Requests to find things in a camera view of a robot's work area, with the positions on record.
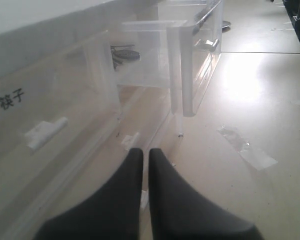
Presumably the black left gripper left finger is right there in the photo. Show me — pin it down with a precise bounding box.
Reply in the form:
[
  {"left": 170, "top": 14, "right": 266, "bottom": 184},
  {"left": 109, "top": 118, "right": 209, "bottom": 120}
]
[{"left": 34, "top": 148, "right": 144, "bottom": 240}]

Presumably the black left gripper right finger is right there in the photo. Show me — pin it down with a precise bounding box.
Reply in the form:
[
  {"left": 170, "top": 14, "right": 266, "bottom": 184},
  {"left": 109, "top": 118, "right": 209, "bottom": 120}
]
[{"left": 148, "top": 148, "right": 263, "bottom": 240}]

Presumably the key bunch with blue tag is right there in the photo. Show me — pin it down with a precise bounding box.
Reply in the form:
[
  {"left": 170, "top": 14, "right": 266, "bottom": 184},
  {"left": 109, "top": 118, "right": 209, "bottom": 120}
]
[{"left": 110, "top": 44, "right": 141, "bottom": 70}]

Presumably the middle wide clear drawer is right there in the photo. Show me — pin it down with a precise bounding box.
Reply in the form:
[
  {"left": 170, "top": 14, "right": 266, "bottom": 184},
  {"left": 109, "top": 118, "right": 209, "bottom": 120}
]
[{"left": 14, "top": 109, "right": 171, "bottom": 226}]

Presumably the translucent plastic drawer cabinet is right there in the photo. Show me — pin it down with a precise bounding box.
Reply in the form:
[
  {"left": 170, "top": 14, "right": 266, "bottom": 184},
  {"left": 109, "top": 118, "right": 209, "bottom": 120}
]
[{"left": 0, "top": 0, "right": 186, "bottom": 240}]

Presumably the clear tape piece on table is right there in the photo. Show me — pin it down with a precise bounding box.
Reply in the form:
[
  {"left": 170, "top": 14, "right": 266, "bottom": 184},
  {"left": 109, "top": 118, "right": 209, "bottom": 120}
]
[{"left": 217, "top": 126, "right": 278, "bottom": 171}]

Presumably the round metal plate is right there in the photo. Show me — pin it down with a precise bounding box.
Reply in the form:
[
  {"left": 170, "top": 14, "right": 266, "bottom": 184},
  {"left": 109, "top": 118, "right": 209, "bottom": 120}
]
[{"left": 222, "top": 20, "right": 232, "bottom": 29}]

